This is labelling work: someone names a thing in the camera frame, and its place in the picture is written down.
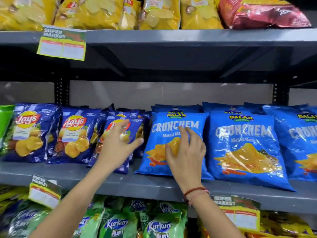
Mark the dark blue chip packet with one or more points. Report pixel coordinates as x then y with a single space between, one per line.
114 121

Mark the person's left forearm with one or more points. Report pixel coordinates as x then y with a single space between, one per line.
74 208

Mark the yellow green snack packet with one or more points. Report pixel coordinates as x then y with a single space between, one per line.
12 195

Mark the grey metal shelf board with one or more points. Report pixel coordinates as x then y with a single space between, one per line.
138 187
173 47

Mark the person's right forearm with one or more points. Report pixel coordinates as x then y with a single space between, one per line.
214 218

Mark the row of light blue packets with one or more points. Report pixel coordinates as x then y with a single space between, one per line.
247 146

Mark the black perforated shelf upright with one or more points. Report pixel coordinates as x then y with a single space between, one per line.
62 92
281 95

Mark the red snack packet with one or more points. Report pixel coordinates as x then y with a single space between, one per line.
262 14

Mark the bright green snack packet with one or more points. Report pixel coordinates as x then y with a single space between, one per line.
5 118

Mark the light blue wafer chip packet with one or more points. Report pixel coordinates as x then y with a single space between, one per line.
163 128

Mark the row of dark blue packets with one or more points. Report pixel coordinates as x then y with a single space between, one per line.
71 136

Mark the green yellow shelf price label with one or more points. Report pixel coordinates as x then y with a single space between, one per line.
62 45
239 211
44 192

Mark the person's left thumb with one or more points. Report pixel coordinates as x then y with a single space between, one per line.
135 144

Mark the person's left hand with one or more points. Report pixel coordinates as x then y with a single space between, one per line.
112 149

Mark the row of green puff packets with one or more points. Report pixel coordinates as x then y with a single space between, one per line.
118 223

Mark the yellow potato chip packet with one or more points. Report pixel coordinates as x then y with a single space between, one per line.
91 12
24 12
200 14
131 17
161 14

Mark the person's right hand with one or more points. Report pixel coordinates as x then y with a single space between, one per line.
187 163

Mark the yellow orange snack packet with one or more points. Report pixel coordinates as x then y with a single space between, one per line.
284 224

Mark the person's right little finger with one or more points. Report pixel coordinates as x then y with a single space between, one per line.
204 152

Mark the person's right thumb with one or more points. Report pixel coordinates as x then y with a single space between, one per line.
170 153

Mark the person's right middle finger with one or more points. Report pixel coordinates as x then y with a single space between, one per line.
193 138

